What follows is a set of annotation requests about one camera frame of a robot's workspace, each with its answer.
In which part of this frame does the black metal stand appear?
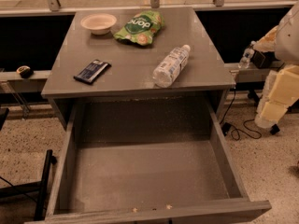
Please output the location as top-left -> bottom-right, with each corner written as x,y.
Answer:
0,108 -> 64,224

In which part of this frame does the white paper bowl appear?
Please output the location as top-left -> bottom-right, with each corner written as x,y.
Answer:
80,13 -> 117,35

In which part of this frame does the yellow black tape measure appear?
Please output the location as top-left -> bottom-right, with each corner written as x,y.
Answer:
17,65 -> 34,78

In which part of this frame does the open grey top drawer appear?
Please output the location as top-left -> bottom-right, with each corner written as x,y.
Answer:
24,98 -> 273,224

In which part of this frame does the green chip bag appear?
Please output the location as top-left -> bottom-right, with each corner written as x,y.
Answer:
114,10 -> 164,46

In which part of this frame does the dark blue rxbar wrapper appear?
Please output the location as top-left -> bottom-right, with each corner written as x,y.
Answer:
74,60 -> 111,85

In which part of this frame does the grey cabinet with top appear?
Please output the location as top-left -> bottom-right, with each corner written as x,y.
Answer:
42,7 -> 235,124

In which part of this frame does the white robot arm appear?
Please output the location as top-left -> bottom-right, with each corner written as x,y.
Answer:
253,2 -> 299,129

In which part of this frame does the black floor cable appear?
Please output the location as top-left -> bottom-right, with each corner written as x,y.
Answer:
219,89 -> 263,142

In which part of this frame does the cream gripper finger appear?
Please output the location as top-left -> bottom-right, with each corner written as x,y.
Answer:
268,65 -> 299,105
254,100 -> 288,129

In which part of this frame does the clear plastic water bottle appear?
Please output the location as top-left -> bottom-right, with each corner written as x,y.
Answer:
152,45 -> 191,88

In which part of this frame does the small black box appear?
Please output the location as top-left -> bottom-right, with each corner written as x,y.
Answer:
251,51 -> 275,69

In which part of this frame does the small background water bottle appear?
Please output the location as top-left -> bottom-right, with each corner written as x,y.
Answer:
238,41 -> 255,69

